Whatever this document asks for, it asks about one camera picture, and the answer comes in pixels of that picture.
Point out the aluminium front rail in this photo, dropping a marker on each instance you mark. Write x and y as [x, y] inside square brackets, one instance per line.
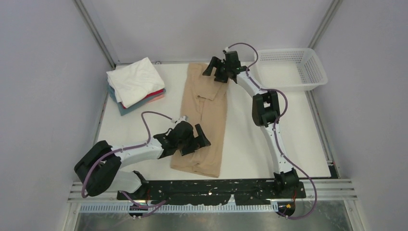
[316, 190]

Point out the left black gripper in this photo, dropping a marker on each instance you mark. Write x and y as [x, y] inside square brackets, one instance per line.
[197, 142]

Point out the beige t shirt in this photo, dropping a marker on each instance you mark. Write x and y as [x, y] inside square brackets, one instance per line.
[204, 102]

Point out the white folded t shirt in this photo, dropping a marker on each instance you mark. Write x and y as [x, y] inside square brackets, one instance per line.
[134, 82]

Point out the blue-grey folded t shirt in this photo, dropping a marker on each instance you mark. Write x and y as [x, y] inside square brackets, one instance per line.
[122, 112]

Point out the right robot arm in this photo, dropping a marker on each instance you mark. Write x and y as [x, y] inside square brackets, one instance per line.
[266, 114]

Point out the white plastic basket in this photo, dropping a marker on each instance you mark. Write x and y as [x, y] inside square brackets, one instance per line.
[295, 69]

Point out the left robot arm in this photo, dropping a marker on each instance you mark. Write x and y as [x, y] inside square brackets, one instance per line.
[99, 169]

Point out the red folded t shirt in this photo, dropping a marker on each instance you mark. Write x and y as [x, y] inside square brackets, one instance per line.
[144, 100]

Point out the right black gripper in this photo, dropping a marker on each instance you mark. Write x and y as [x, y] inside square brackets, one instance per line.
[214, 63]

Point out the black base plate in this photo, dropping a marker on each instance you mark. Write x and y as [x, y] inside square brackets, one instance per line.
[210, 192]

